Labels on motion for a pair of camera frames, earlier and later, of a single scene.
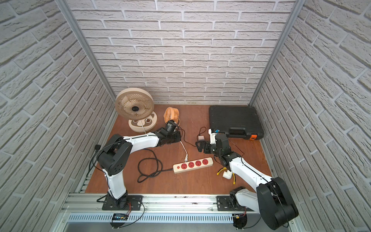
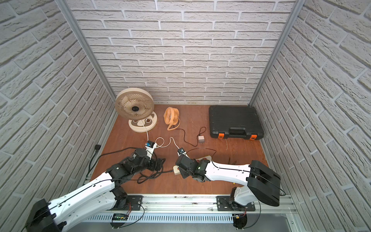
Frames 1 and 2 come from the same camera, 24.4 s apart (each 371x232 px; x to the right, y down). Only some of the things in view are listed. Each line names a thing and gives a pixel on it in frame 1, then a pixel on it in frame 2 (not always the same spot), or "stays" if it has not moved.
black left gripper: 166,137 → 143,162
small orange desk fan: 171,113 stays
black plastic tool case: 241,121 stays
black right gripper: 200,149 → 183,175
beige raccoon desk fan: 137,105 stays
